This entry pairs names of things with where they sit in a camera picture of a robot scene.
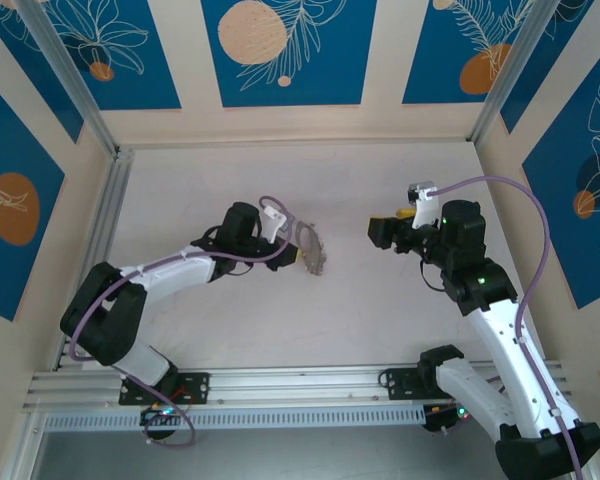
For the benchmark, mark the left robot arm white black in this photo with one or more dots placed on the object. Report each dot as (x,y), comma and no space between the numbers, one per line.
(170,272)

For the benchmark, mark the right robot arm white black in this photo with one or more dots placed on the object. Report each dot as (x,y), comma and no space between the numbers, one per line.
(500,340)

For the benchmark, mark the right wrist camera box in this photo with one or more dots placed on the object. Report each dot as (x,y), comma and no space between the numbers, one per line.
(424,207)

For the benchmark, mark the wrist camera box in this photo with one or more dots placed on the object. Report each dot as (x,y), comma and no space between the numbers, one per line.
(275,225)
(424,207)

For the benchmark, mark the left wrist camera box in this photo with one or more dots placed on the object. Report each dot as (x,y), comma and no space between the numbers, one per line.
(275,225)

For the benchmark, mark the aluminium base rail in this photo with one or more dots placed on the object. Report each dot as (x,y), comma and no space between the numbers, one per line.
(300,385)

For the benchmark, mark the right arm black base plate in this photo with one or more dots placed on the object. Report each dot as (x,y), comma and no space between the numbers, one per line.
(397,382)

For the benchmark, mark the aluminium frame post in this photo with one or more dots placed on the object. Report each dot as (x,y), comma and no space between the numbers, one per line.
(510,70)
(65,70)

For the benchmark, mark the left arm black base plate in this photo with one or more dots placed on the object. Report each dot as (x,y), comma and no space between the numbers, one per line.
(200,387)

